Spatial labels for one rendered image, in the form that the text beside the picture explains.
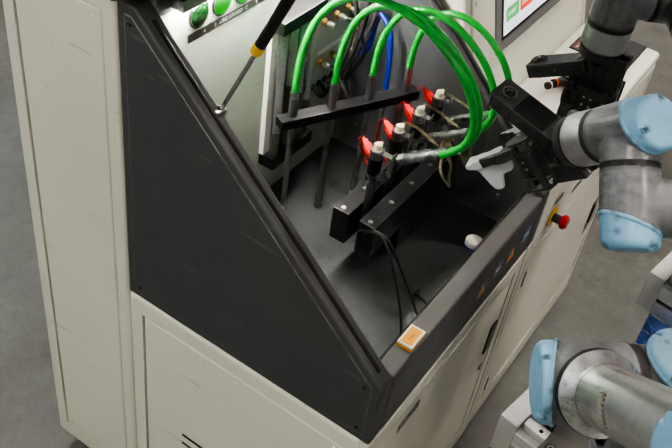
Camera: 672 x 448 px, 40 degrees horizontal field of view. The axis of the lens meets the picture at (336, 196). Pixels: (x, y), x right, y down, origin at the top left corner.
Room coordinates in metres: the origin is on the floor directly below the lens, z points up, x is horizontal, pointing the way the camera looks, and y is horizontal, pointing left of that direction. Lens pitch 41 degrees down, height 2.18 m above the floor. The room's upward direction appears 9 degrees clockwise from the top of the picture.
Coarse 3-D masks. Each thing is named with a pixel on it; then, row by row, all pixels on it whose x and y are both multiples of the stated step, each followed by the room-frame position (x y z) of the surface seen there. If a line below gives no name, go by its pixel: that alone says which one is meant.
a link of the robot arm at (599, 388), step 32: (544, 352) 0.83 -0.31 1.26; (576, 352) 0.82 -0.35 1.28; (608, 352) 0.81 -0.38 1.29; (544, 384) 0.78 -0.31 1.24; (576, 384) 0.77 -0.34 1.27; (608, 384) 0.72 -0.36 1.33; (640, 384) 0.69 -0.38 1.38; (544, 416) 0.77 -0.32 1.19; (576, 416) 0.74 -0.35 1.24; (608, 416) 0.68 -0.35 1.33; (640, 416) 0.63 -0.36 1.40
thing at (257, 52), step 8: (280, 0) 1.11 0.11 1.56; (288, 0) 1.10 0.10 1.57; (280, 8) 1.11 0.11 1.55; (288, 8) 1.11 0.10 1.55; (272, 16) 1.12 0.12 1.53; (280, 16) 1.11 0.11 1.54; (272, 24) 1.12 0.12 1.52; (280, 24) 1.12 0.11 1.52; (264, 32) 1.12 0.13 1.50; (272, 32) 1.12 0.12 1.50; (256, 40) 1.13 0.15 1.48; (264, 40) 1.13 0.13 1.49; (256, 48) 1.13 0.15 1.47; (264, 48) 1.13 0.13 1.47; (256, 56) 1.13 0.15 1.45; (248, 64) 1.15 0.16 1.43; (240, 80) 1.16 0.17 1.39; (232, 88) 1.16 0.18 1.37; (224, 104) 1.17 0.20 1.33; (216, 112) 1.17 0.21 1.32; (224, 112) 1.18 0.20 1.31
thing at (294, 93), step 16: (336, 0) 1.45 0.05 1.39; (352, 0) 1.43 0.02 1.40; (368, 0) 1.41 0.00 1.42; (384, 0) 1.40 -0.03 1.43; (320, 16) 1.46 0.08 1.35; (416, 16) 1.37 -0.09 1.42; (432, 32) 1.35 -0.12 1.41; (304, 48) 1.47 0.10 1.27; (448, 48) 1.34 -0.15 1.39; (464, 80) 1.32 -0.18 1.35; (464, 144) 1.30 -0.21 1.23
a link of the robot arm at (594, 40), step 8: (584, 32) 1.34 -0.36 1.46; (592, 32) 1.32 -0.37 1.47; (600, 32) 1.31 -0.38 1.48; (632, 32) 1.33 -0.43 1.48; (584, 40) 1.33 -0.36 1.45; (592, 40) 1.32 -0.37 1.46; (600, 40) 1.31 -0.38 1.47; (608, 40) 1.31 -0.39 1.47; (616, 40) 1.31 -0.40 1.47; (624, 40) 1.31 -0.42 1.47; (592, 48) 1.31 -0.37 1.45; (600, 48) 1.31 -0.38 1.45; (608, 48) 1.31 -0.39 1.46; (616, 48) 1.31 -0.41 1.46; (624, 48) 1.32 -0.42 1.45; (608, 56) 1.31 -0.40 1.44
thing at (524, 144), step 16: (560, 128) 1.03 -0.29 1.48; (512, 144) 1.07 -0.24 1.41; (528, 144) 1.06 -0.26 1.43; (528, 160) 1.05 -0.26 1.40; (544, 160) 1.05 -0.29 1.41; (560, 160) 1.01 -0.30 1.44; (528, 176) 1.07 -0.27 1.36; (544, 176) 1.04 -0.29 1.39; (560, 176) 1.04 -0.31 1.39; (576, 176) 1.02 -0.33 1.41; (528, 192) 1.06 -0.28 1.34
